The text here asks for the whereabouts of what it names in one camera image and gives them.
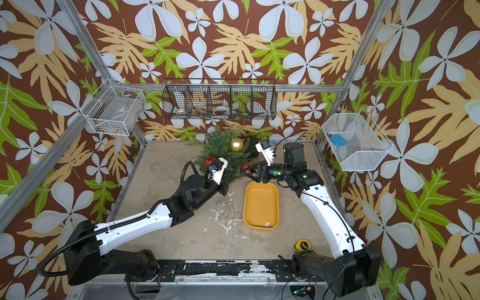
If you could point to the white mesh basket right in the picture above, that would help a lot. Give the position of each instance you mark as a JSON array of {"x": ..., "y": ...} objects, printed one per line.
[{"x": 367, "y": 145}]

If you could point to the blue object in basket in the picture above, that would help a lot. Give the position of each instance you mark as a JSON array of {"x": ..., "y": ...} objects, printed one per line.
[{"x": 337, "y": 140}]

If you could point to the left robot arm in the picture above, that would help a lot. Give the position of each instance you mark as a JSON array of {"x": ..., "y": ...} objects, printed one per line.
[{"x": 93, "y": 250}]

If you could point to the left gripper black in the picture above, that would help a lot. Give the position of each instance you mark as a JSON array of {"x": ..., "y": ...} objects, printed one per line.
[{"x": 224, "y": 183}]

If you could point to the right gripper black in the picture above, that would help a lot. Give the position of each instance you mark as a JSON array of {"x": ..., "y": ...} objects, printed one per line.
[{"x": 264, "y": 172}]

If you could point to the small green christmas tree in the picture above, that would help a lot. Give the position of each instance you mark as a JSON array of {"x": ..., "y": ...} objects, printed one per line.
[{"x": 217, "y": 145}]

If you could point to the red faceted ornament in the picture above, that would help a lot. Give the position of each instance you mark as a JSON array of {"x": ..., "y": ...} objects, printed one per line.
[
  {"x": 246, "y": 169},
  {"x": 209, "y": 161}
]

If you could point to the black mounting rail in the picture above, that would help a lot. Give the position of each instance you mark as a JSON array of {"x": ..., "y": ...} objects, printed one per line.
[{"x": 279, "y": 270}]

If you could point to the black wire basket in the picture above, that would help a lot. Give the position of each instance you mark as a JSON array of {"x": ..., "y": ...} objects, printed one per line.
[{"x": 223, "y": 99}]

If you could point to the yellow plastic tray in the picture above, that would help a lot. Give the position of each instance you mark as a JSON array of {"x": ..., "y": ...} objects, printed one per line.
[{"x": 262, "y": 204}]

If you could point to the white wire basket left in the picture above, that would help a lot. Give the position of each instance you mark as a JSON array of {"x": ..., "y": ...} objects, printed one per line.
[{"x": 114, "y": 109}]

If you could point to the black tree pot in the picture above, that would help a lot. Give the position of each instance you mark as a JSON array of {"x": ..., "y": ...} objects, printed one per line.
[{"x": 251, "y": 149}]

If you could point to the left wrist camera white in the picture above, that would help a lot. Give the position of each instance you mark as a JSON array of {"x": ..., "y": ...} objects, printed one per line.
[{"x": 217, "y": 169}]

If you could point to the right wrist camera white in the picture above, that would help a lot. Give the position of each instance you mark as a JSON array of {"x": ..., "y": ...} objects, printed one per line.
[{"x": 267, "y": 149}]

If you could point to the gold ball ornament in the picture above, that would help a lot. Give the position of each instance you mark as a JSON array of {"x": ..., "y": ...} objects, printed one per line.
[{"x": 237, "y": 144}]

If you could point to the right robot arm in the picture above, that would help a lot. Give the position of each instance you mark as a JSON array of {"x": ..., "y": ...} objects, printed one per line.
[{"x": 352, "y": 265}]

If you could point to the yellow tape measure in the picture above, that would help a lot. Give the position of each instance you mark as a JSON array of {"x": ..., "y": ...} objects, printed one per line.
[{"x": 302, "y": 245}]

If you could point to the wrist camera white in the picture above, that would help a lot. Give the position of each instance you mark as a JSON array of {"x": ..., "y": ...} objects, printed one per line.
[
  {"x": 267, "y": 149},
  {"x": 217, "y": 169}
]

